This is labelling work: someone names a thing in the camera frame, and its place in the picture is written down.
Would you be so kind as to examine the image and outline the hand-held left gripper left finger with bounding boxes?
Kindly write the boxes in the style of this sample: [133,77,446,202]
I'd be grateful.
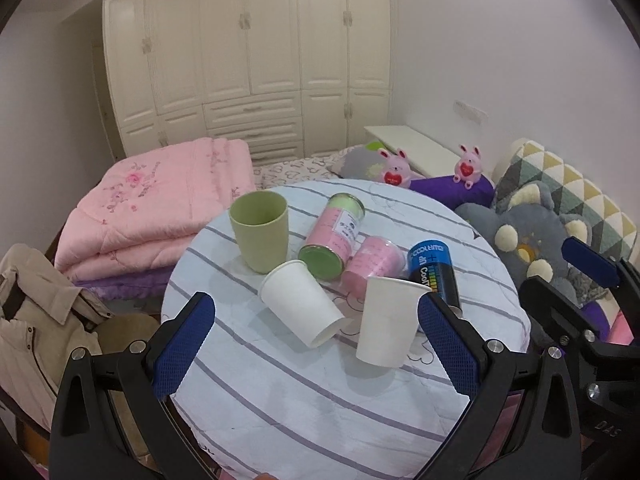
[49,291,217,480]

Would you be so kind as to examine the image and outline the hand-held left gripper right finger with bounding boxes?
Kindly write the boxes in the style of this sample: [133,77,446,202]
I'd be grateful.
[415,292,583,480]

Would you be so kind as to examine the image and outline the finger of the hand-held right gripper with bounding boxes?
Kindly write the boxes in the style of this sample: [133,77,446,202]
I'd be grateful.
[519,276,613,356]
[561,236,640,311]

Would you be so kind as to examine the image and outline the white paper cup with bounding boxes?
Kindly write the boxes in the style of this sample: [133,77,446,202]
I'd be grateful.
[355,275,433,367]
[258,259,347,350]

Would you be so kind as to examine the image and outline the pink plastic cup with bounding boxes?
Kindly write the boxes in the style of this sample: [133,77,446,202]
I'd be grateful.
[341,235,407,295]

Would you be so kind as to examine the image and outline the green plastic cup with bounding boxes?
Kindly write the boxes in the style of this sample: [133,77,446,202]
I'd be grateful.
[229,191,289,275]

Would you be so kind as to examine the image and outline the grey plush toy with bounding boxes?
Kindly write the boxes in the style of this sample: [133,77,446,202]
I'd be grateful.
[452,182,608,306]

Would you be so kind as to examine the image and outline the blue and black can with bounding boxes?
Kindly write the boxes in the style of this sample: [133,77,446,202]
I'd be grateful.
[406,240,462,312]

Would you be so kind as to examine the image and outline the triangle patterned cushion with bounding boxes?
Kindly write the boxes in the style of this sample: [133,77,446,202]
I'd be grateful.
[492,140,638,263]

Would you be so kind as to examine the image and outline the purple blanket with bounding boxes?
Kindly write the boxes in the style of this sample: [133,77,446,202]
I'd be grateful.
[75,265,177,302]

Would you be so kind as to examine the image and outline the striped white tablecloth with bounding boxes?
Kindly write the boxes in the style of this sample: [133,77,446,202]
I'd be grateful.
[161,179,531,480]

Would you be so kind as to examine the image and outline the beige jacket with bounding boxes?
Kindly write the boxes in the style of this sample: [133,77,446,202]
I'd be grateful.
[0,243,116,433]

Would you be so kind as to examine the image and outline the pink folded quilt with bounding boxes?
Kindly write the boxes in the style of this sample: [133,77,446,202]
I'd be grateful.
[54,136,261,283]

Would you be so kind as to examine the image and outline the pink bunny toy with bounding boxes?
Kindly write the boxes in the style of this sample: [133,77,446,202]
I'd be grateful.
[452,144,483,190]
[376,148,412,188]

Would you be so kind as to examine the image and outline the purple pillow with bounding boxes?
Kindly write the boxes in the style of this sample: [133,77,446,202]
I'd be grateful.
[409,175,496,208]

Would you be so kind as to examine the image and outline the pink can with green lids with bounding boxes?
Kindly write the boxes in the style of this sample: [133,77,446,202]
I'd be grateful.
[298,192,366,281]

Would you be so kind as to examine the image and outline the grey and green pillow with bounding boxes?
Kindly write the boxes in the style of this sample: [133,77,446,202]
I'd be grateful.
[325,141,426,182]

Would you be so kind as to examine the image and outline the white board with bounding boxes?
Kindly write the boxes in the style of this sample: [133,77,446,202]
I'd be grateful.
[363,125,463,178]

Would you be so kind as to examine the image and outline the patterned bed sheet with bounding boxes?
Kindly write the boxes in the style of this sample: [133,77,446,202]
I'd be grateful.
[252,156,346,191]

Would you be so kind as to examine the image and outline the cream wardrobe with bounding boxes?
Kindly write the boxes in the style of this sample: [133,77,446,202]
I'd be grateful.
[102,0,396,158]

